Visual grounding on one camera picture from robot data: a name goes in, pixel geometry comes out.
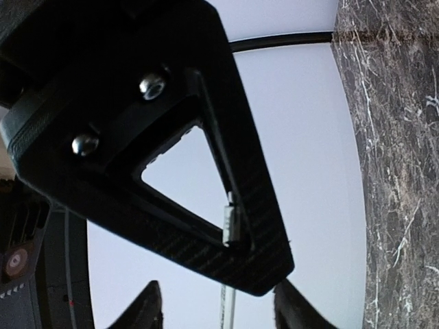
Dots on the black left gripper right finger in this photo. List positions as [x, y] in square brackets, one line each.
[293, 311]

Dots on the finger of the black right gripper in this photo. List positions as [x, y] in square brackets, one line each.
[212, 212]

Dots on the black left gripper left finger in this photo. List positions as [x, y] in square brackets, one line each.
[145, 311]

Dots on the white battery cover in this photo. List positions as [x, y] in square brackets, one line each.
[231, 232]

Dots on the black right corner post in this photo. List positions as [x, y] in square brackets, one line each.
[281, 40]

